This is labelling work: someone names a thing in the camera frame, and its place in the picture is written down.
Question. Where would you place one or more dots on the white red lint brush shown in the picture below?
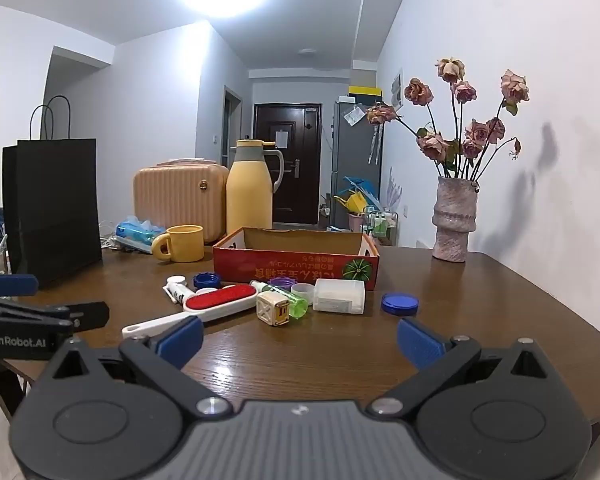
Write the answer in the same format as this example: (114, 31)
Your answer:
(215, 300)

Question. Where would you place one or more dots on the small beige cube charger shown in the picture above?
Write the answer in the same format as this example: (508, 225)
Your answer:
(272, 310)

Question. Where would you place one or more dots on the green spray bottle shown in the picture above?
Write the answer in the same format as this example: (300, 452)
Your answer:
(296, 306)

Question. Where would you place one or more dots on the grey refrigerator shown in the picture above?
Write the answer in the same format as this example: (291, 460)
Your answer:
(347, 160)

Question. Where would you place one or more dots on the yellow ceramic mug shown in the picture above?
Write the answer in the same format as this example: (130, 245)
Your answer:
(185, 245)

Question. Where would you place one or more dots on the yellow watering can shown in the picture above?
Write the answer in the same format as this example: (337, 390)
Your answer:
(352, 203)

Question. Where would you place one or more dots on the blue folding rack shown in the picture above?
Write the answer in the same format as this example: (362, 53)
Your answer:
(362, 185)

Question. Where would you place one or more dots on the small round ceiling light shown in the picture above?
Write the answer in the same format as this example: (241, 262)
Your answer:
(307, 51)

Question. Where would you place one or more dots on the small white lid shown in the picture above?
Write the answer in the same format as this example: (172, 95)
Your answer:
(206, 291)

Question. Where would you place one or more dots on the paper note on door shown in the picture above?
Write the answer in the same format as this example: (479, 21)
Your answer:
(281, 139)

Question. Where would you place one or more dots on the yellow thermos jug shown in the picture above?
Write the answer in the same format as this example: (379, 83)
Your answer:
(250, 195)

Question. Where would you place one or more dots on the white squeeze tube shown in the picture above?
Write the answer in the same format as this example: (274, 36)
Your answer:
(177, 293)

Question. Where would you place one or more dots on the pink textured vase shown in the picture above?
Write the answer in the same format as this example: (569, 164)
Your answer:
(452, 220)

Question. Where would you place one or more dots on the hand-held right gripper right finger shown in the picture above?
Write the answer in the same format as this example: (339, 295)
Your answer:
(420, 342)

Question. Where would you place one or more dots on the white plastic jar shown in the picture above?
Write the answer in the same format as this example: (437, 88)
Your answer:
(337, 295)

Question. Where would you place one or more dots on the small blue bottle cap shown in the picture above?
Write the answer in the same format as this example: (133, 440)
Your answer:
(207, 280)

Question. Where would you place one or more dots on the yellow black box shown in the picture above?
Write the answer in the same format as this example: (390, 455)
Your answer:
(365, 94)

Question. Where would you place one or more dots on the blue round lid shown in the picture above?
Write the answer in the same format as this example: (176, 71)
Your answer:
(400, 303)

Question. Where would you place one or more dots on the pink ribbed suitcase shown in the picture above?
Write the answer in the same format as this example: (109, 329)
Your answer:
(180, 195)

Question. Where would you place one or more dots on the white wall heater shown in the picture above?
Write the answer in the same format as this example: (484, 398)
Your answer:
(424, 244)

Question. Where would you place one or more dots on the pink bucket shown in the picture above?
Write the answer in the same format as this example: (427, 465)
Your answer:
(356, 221)

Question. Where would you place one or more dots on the grey side door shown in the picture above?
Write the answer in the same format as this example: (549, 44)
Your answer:
(232, 125)

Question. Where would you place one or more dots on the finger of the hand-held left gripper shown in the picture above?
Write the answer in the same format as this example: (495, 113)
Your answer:
(87, 314)
(10, 285)

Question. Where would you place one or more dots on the bunch of dried roses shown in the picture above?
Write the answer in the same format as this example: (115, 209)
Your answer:
(432, 145)

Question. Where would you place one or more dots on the red cardboard box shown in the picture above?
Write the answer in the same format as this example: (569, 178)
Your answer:
(290, 267)

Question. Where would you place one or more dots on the blue tissue pack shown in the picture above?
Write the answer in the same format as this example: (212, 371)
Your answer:
(135, 232)

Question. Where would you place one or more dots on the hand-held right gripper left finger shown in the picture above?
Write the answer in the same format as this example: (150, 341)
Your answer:
(180, 341)

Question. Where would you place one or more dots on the dark entrance door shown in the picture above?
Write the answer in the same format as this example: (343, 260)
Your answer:
(300, 160)

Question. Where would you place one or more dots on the purple bottle cap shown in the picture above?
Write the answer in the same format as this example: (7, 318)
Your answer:
(280, 282)

